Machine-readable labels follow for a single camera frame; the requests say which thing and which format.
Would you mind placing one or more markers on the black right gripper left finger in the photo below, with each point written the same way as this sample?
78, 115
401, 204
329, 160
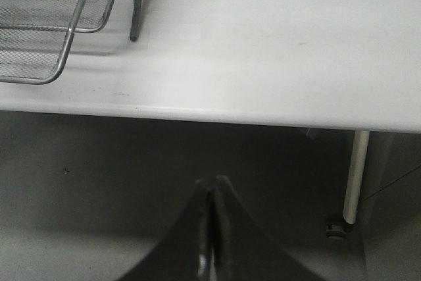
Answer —
185, 251

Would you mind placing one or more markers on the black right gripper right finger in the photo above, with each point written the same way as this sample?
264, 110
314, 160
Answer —
242, 251

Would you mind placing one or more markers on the table leg caster foot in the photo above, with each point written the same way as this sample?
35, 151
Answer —
337, 228

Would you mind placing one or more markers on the white table leg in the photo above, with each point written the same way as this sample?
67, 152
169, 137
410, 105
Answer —
354, 180

